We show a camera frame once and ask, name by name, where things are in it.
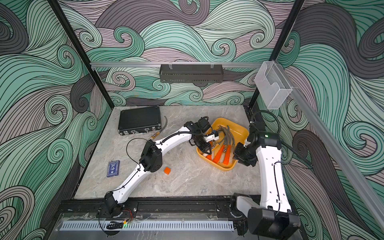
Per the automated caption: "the yellow plastic tray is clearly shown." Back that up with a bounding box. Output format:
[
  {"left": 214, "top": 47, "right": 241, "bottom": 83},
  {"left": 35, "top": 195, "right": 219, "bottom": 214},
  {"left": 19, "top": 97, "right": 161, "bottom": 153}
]
[{"left": 196, "top": 118, "right": 249, "bottom": 172}]

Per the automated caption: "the blue card pack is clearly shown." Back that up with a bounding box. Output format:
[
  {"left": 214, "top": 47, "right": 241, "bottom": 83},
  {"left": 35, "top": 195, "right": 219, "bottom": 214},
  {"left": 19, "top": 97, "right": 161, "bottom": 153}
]
[{"left": 107, "top": 160, "right": 120, "bottom": 178}]

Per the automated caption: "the clear acrylic wall holder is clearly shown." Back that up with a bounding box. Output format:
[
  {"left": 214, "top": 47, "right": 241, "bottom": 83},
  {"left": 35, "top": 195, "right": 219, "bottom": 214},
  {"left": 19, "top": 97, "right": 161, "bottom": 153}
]
[{"left": 255, "top": 61, "right": 292, "bottom": 110}]

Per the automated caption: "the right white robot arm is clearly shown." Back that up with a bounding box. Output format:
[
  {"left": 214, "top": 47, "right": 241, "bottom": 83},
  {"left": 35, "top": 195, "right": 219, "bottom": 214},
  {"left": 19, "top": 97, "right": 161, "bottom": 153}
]
[{"left": 232, "top": 110, "right": 301, "bottom": 240}]

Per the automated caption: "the white slotted cable duct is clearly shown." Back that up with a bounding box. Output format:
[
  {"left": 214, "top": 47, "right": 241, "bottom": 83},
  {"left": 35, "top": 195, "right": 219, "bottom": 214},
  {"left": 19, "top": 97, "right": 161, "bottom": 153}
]
[{"left": 58, "top": 220, "right": 235, "bottom": 232}]

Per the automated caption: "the black ribbed storage case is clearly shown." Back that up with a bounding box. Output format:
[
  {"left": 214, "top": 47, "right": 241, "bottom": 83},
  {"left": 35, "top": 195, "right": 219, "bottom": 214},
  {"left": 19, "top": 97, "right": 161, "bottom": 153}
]
[{"left": 118, "top": 106, "right": 162, "bottom": 136}]

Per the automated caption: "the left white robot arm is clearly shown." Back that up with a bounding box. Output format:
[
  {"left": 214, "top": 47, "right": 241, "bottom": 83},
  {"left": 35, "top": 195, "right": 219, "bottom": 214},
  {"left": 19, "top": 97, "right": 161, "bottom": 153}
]
[{"left": 104, "top": 117, "right": 219, "bottom": 217}]

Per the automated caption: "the wooden handle sickle with label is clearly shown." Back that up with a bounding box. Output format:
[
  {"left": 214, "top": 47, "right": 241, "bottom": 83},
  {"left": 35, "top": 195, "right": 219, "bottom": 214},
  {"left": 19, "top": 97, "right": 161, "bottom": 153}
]
[{"left": 151, "top": 116, "right": 168, "bottom": 140}]

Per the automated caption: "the small orange block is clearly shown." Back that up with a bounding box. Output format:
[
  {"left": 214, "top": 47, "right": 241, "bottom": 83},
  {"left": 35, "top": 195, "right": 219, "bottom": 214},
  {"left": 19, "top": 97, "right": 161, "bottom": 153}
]
[{"left": 164, "top": 167, "right": 171, "bottom": 175}]

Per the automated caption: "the black wall shelf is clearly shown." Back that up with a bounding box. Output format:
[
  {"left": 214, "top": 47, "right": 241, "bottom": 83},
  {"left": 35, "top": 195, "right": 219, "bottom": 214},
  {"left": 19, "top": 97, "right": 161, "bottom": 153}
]
[{"left": 159, "top": 64, "right": 224, "bottom": 84}]

